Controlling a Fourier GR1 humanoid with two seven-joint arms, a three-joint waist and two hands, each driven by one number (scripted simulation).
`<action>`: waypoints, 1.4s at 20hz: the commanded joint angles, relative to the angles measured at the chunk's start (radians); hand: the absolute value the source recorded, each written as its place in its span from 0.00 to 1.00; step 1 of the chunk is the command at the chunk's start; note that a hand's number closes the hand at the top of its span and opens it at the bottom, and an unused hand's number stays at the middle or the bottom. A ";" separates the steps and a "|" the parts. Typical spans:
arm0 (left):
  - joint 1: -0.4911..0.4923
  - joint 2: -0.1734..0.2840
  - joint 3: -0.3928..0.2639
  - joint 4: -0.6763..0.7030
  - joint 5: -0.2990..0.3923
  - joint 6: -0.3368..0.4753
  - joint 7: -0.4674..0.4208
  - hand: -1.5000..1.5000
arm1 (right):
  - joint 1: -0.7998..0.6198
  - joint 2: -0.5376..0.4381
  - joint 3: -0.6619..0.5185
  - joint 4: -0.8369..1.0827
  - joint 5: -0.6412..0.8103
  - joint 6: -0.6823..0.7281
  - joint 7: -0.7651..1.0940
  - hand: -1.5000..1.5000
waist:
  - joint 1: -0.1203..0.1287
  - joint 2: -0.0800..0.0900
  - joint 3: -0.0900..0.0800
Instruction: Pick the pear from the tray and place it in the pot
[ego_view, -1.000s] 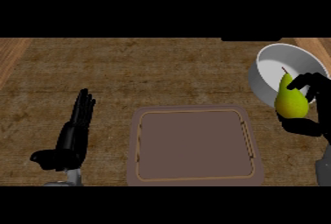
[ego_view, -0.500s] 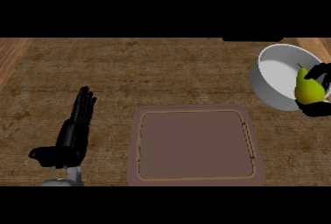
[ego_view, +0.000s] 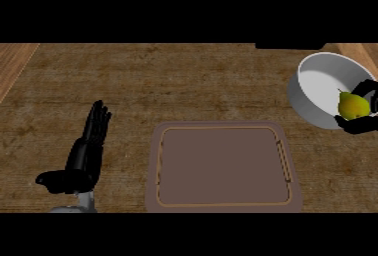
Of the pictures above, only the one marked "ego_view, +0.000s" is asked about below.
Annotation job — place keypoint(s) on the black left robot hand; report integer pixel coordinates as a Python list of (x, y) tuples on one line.
[(88, 150)]

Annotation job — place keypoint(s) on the yellow-green pear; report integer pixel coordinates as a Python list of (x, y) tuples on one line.
[(353, 106)]

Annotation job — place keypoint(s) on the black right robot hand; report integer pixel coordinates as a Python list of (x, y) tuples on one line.
[(359, 124)]

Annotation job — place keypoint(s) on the grey metal pot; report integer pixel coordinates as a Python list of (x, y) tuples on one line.
[(319, 83)]

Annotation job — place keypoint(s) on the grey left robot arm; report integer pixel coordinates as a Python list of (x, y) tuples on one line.
[(83, 204)]

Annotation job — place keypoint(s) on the brown tray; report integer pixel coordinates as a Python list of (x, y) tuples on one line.
[(221, 166)]

